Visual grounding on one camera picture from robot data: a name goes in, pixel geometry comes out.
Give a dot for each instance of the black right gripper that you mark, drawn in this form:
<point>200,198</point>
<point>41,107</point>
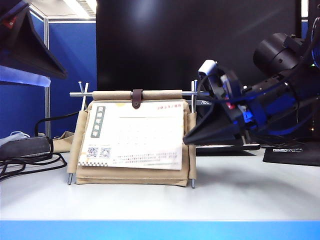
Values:
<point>237,105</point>

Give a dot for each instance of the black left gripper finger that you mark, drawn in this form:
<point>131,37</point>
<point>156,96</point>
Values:
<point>22,78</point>
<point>27,52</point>

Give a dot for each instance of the white calendar page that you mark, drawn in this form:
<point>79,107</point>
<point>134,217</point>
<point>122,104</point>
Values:
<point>140,135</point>

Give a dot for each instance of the tan fabric calendar stand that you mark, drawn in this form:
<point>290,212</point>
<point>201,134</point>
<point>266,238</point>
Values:
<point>130,176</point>

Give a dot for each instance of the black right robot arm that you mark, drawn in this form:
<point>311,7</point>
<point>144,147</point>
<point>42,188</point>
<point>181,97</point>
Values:
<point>275,55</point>

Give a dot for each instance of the black keyboard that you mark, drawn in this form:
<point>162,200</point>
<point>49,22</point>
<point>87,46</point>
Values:
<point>225,150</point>

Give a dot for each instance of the white face mask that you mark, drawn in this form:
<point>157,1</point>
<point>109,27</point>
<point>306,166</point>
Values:
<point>15,136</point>

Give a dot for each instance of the dark grey power adapter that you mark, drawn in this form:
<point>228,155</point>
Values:
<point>25,147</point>

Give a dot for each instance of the tan fabric pouch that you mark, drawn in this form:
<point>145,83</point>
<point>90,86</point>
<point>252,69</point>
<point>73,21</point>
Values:
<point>63,143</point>

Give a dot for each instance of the black mouse pad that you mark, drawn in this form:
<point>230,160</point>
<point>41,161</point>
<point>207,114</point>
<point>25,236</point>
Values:
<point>292,156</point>

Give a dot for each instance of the large black computer monitor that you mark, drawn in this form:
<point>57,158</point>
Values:
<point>162,50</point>

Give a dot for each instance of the black HSD monitor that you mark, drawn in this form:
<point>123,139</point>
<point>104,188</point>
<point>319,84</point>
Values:
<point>315,15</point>

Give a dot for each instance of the silver partition post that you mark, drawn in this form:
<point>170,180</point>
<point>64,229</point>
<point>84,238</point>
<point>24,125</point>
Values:
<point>47,105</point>

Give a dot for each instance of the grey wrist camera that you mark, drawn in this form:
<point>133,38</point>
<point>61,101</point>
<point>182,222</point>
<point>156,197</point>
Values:
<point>207,70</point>

